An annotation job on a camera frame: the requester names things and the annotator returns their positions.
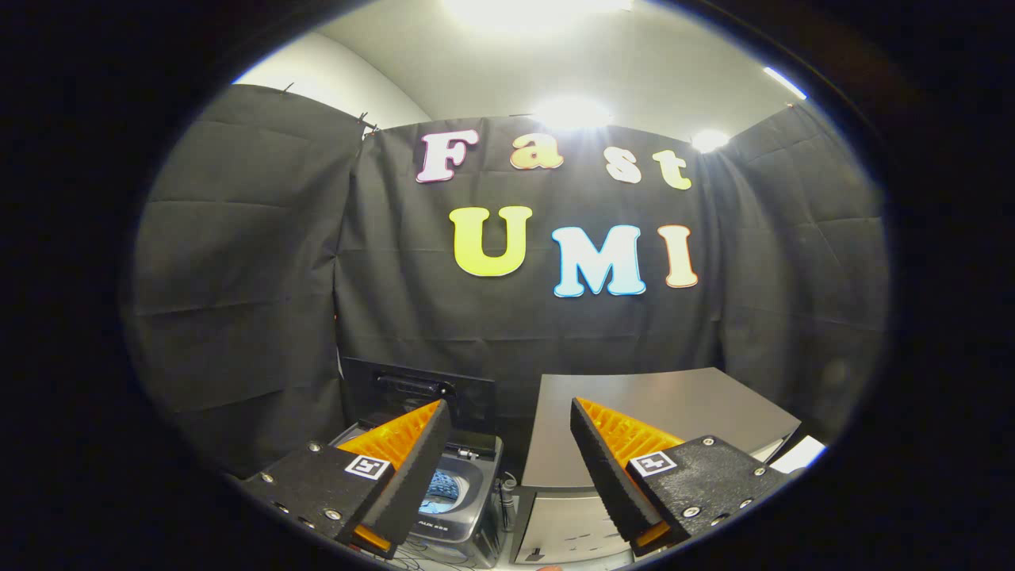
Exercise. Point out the black backdrop cloth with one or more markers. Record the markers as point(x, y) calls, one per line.
point(254, 277)

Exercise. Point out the grey washing machine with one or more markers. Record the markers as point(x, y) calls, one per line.
point(468, 523)

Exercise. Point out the light blue polo shirt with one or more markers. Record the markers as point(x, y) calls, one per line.
point(442, 492)

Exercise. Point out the white paper sheet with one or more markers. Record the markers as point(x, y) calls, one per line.
point(797, 454)

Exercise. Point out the dark washing machine lid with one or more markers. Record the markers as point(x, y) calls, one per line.
point(468, 404)

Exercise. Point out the grey cabinet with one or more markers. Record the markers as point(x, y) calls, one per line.
point(690, 400)

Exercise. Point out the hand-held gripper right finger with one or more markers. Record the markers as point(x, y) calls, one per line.
point(607, 468)

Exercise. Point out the large ceiling light panel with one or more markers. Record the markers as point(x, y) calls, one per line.
point(531, 12)

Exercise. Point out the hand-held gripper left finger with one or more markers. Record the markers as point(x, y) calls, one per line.
point(416, 468)

